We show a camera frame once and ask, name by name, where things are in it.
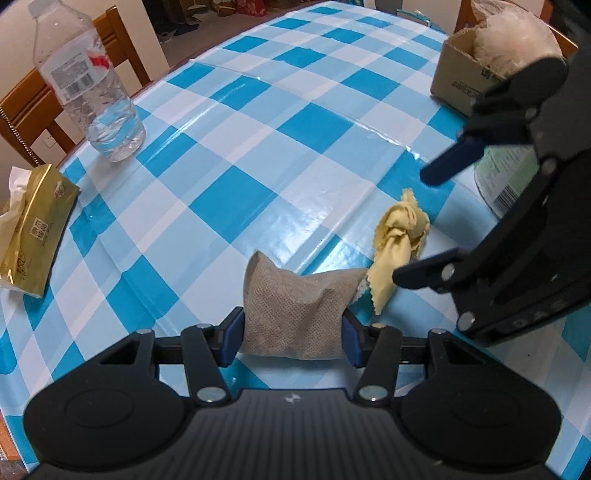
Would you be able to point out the grey mesh pouch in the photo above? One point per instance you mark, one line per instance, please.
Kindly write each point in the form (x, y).
(295, 309)

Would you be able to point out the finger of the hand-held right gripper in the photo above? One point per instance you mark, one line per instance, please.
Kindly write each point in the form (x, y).
(429, 274)
(450, 164)

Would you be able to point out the light green labelled packet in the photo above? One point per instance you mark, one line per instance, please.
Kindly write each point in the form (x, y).
(503, 175)

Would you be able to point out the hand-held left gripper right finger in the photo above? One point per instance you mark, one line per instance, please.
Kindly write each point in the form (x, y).
(351, 340)

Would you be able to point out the white wall socket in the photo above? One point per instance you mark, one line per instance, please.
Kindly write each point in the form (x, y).
(50, 141)

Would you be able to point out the red cardboard boxes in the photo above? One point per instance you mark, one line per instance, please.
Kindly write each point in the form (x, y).
(240, 7)

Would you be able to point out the pale pink mesh bath loofah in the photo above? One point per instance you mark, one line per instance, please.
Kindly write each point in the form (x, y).
(512, 37)

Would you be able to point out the gold tissue pack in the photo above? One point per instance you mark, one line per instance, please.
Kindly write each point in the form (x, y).
(32, 230)

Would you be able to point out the yellow cloth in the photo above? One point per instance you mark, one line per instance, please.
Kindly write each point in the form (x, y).
(399, 235)

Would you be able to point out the clear plastic water bottle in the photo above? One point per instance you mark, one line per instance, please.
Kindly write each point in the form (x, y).
(87, 83)

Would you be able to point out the blue white checked tablecloth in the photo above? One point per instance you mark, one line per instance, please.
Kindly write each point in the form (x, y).
(277, 138)

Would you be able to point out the brown cardboard box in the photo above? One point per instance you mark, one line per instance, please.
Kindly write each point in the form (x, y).
(457, 78)

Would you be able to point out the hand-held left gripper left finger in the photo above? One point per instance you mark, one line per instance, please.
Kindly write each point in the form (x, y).
(233, 333)

